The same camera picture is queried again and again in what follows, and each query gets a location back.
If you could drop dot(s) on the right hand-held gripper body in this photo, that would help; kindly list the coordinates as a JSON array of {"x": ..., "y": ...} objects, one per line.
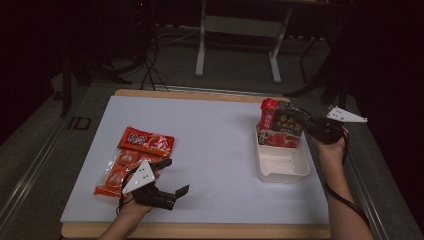
[{"x": 328, "y": 130}]

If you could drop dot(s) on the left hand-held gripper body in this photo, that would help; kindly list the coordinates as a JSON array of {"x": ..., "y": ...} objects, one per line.
[{"x": 141, "y": 176}]

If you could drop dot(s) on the black packet with yellow print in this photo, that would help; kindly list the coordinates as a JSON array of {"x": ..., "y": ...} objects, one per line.
[{"x": 288, "y": 121}]

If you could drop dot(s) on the clear bag of orange snacks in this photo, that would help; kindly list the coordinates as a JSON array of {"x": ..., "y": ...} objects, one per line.
[{"x": 116, "y": 170}]

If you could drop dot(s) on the red packet with food picture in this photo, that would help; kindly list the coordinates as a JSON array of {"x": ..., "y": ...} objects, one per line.
[{"x": 283, "y": 140}]

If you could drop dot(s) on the orange packet with white label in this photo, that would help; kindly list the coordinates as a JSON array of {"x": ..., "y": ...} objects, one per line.
[{"x": 146, "y": 141}]

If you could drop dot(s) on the red packet with white print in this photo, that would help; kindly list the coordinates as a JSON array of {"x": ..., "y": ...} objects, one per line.
[{"x": 268, "y": 111}]

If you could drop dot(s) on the white plastic storage box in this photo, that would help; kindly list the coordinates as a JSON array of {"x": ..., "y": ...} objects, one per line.
[{"x": 283, "y": 166}]

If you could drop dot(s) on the person's right hand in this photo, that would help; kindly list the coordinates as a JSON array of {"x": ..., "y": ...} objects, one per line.
[{"x": 333, "y": 149}]

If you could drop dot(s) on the person's left hand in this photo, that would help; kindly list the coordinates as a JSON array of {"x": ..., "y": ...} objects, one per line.
[{"x": 133, "y": 210}]

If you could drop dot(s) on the black stand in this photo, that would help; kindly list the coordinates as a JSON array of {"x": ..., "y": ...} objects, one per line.
[
  {"x": 65, "y": 86},
  {"x": 333, "y": 91}
]

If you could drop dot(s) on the white table mat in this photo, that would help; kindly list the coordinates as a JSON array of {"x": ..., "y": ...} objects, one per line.
[{"x": 213, "y": 150}]

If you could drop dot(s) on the grey metal-legged desk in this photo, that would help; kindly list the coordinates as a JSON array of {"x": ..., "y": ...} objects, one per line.
[{"x": 240, "y": 25}]

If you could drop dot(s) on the metal frame rail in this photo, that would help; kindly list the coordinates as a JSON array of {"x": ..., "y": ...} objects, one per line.
[
  {"x": 30, "y": 173},
  {"x": 206, "y": 89},
  {"x": 366, "y": 193}
]

